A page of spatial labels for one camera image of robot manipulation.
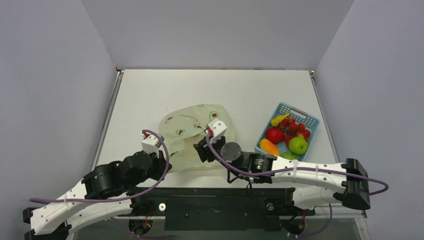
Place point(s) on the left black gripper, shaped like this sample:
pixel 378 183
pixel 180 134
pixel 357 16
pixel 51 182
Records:
pixel 159 161

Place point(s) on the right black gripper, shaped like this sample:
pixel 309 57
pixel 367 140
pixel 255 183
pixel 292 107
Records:
pixel 202 149

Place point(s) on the pale green plastic bag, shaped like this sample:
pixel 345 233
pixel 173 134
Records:
pixel 185 127

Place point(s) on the red fake apple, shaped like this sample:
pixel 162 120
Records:
pixel 274 135

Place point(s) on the green fake apple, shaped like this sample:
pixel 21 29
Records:
pixel 298 146

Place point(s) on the small green fake fruit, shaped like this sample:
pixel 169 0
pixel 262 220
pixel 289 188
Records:
pixel 289 155

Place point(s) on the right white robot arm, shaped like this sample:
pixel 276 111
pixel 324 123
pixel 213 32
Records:
pixel 314 184

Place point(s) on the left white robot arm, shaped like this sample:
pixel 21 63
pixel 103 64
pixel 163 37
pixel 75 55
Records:
pixel 107 191

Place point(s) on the small yellow fake pepper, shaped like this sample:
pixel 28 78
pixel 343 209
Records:
pixel 274 122

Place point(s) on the red fake grape bunch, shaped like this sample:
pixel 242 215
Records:
pixel 293 129

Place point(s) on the blue plastic basket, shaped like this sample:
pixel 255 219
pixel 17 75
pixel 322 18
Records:
pixel 311 124

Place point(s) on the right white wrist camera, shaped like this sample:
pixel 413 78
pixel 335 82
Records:
pixel 215 130

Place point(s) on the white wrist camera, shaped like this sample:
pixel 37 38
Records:
pixel 215 130
pixel 151 143

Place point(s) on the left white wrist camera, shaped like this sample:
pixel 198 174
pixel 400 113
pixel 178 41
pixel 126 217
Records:
pixel 151 143

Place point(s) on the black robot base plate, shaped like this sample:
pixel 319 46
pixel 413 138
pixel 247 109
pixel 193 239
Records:
pixel 218 209

